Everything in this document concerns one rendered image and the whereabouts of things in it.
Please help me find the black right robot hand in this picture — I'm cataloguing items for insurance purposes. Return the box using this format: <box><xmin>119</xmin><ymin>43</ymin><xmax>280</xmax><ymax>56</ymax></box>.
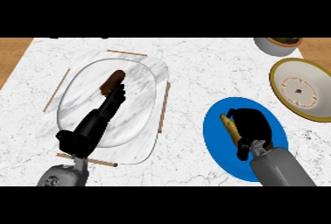
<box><xmin>225</xmin><ymin>108</ymin><xmax>275</xmax><ymax>162</ymax></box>

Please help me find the marble tray with wooden edges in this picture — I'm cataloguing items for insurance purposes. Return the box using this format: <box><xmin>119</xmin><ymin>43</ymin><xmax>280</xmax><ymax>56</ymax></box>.
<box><xmin>42</xmin><ymin>49</ymin><xmax>172</xmax><ymax>168</ymax></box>

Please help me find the white bowl with yellow rim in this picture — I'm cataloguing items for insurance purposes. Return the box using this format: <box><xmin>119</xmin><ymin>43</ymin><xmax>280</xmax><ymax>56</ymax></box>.
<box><xmin>268</xmin><ymin>57</ymin><xmax>331</xmax><ymax>123</ymax></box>

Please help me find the brown oblong food item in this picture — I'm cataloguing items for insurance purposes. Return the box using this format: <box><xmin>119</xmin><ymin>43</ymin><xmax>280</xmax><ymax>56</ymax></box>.
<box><xmin>98</xmin><ymin>69</ymin><xmax>129</xmax><ymax>98</ymax></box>

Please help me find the blue plate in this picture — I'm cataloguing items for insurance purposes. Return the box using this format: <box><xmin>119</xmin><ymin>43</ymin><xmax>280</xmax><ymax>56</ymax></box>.
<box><xmin>201</xmin><ymin>96</ymin><xmax>290</xmax><ymax>184</ymax></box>

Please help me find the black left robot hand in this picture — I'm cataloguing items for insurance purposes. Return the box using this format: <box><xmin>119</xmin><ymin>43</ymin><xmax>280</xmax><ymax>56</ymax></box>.
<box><xmin>55</xmin><ymin>83</ymin><xmax>129</xmax><ymax>159</ymax></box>

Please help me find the yellow-brown pear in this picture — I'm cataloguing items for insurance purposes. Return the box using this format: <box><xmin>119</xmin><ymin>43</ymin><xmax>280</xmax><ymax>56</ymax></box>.
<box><xmin>219</xmin><ymin>113</ymin><xmax>244</xmax><ymax>148</ymax></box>

